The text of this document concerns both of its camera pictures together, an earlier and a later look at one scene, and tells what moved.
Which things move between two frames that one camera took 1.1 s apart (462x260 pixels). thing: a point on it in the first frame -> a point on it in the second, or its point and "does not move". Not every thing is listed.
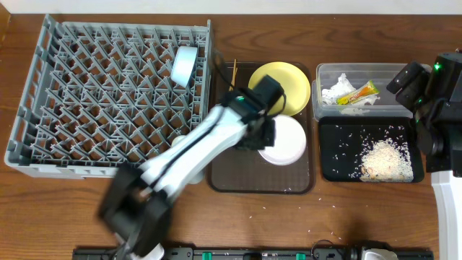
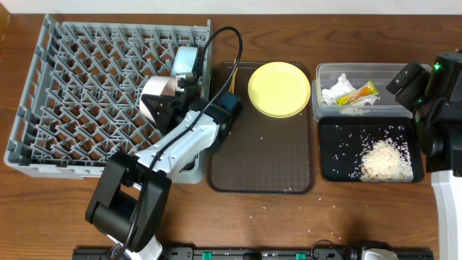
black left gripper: (258, 135) -> (167, 108)
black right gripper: (406, 95) does not move
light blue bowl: (182, 64) does not move
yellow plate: (295, 85) does not move
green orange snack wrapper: (367, 90) does not move
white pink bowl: (290, 141) -> (159, 85)
